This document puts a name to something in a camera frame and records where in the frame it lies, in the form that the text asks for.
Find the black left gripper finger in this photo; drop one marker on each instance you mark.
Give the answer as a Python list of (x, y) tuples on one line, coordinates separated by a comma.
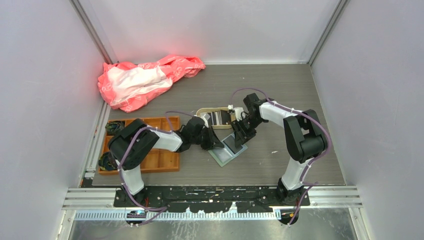
[(214, 140), (210, 145)]

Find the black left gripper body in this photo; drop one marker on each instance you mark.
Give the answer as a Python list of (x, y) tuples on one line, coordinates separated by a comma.
[(204, 138)]

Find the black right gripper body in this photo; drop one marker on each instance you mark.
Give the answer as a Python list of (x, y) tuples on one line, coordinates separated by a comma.
[(249, 123)]

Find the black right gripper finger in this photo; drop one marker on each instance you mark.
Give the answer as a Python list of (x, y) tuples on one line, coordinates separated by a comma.
[(237, 128), (245, 136)]

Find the green leather card holder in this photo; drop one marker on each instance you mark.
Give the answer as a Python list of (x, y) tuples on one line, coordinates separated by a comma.
[(222, 156)]

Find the beige oval card tray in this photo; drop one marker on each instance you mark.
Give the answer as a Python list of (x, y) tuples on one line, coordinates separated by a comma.
[(210, 109)]

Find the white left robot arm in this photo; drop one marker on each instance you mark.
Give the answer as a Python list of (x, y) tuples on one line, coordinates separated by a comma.
[(132, 144)]

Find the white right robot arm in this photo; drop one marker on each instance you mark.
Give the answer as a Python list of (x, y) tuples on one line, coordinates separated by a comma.
[(306, 139)]

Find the stack of credit cards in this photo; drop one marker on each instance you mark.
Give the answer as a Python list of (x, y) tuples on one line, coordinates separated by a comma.
[(220, 118)]

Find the pink and white plastic bag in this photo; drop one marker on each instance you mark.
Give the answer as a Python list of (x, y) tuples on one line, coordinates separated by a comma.
[(128, 86)]

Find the dark bundle in organizer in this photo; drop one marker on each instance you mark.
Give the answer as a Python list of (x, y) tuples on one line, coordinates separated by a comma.
[(114, 127)]

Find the black roll in organizer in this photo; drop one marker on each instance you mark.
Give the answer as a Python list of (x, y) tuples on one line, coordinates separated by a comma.
[(107, 162)]

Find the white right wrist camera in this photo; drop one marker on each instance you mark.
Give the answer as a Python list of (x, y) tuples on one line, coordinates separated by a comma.
[(235, 113)]

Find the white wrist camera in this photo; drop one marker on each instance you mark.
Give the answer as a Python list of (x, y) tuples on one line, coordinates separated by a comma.
[(207, 119), (235, 113)]

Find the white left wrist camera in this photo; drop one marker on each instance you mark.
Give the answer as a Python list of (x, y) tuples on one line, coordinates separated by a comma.
[(207, 119)]

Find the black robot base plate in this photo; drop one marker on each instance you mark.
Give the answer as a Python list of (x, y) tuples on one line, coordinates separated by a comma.
[(215, 199)]

